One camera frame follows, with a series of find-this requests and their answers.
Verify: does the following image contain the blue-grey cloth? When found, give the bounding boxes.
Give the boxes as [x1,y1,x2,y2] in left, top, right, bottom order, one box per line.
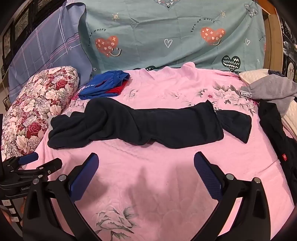
[268,69,289,79]

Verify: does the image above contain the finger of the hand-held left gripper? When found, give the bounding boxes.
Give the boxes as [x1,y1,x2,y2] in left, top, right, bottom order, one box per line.
[14,158,63,182]
[2,152,39,172]

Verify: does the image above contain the wooden bed post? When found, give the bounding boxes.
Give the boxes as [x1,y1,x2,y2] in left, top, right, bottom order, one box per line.
[261,5,282,70]

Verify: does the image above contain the red floral pillow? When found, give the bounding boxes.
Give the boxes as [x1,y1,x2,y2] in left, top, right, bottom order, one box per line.
[1,65,80,160]

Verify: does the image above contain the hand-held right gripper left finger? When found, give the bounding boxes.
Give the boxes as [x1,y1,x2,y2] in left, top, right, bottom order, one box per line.
[22,152,100,241]

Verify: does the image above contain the framed wall picture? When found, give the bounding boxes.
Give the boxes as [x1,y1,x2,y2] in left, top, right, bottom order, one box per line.
[2,28,12,59]
[14,8,30,41]

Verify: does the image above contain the teal heart-print sheet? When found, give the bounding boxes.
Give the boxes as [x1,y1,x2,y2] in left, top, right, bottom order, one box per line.
[78,0,266,75]

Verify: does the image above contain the grey garment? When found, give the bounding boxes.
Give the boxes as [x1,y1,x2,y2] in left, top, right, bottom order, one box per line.
[240,77,297,117]

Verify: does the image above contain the blue garment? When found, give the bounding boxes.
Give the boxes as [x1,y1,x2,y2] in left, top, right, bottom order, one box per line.
[78,70,130,100]

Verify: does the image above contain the display shelf with plates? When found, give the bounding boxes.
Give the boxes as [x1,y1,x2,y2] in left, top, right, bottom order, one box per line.
[280,17,297,82]

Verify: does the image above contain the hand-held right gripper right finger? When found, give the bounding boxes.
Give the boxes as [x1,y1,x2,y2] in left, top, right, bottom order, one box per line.
[194,152,272,241]

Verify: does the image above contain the blue plaid pillow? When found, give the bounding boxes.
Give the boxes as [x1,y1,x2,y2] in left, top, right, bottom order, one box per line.
[8,2,93,103]

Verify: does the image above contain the black garment with red tag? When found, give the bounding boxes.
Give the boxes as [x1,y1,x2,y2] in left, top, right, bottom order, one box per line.
[257,99,297,186]

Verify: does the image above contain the pink floral bedsheet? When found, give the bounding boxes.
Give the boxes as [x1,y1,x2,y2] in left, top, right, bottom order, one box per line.
[22,62,296,241]

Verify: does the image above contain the dark navy pants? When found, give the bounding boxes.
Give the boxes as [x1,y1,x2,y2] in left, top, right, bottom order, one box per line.
[48,98,252,150]

